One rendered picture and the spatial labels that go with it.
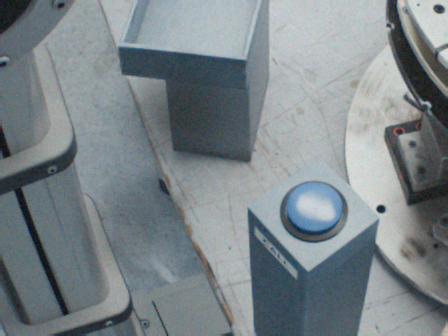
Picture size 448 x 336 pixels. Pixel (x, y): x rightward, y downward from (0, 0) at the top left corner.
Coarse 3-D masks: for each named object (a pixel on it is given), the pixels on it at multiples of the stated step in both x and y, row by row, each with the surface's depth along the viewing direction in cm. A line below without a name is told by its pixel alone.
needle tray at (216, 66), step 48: (144, 0) 104; (192, 0) 106; (240, 0) 106; (144, 48) 99; (192, 48) 103; (240, 48) 103; (192, 96) 118; (240, 96) 116; (192, 144) 125; (240, 144) 124
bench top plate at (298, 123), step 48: (288, 0) 137; (336, 0) 137; (384, 0) 137; (288, 48) 133; (336, 48) 133; (144, 96) 130; (288, 96) 130; (336, 96) 130; (288, 144) 127; (336, 144) 127; (192, 192) 125; (240, 192) 125; (192, 240) 122; (240, 240) 122; (240, 288) 119; (384, 288) 119
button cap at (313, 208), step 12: (300, 192) 94; (312, 192) 94; (324, 192) 94; (288, 204) 94; (300, 204) 94; (312, 204) 94; (324, 204) 94; (336, 204) 94; (288, 216) 94; (300, 216) 93; (312, 216) 93; (324, 216) 93; (336, 216) 94; (300, 228) 93; (312, 228) 93; (324, 228) 93
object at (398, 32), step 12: (396, 0) 107; (396, 12) 106; (396, 24) 105; (396, 36) 105; (396, 48) 104; (408, 48) 104; (408, 60) 104; (408, 72) 103; (420, 72) 103; (420, 84) 102; (432, 84) 102; (420, 96) 102; (432, 96) 102; (444, 96) 102; (432, 108) 101; (444, 108) 101; (444, 120) 101
